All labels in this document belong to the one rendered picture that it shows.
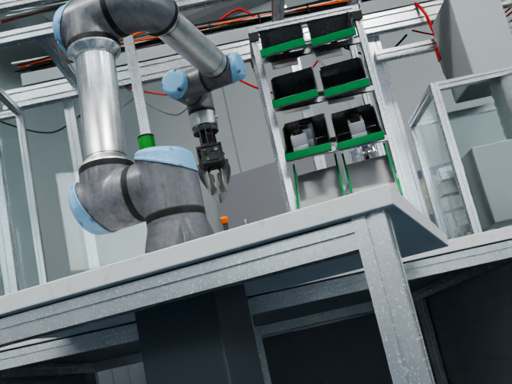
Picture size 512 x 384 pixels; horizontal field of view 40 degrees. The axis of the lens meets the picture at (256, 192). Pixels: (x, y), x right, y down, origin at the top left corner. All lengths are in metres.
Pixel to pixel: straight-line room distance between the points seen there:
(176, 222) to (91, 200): 0.20
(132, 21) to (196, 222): 0.48
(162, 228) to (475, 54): 1.90
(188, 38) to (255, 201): 4.30
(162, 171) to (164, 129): 5.29
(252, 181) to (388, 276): 5.08
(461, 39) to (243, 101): 3.62
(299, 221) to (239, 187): 5.07
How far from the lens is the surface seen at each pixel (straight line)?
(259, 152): 6.17
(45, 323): 1.16
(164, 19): 1.59
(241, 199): 5.97
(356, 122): 1.98
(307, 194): 2.02
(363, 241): 0.95
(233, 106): 6.37
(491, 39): 3.00
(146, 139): 2.18
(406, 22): 3.39
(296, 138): 1.96
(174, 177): 1.33
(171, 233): 1.29
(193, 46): 1.70
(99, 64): 1.54
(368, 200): 0.93
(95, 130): 1.47
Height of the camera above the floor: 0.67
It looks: 14 degrees up
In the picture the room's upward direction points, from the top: 13 degrees counter-clockwise
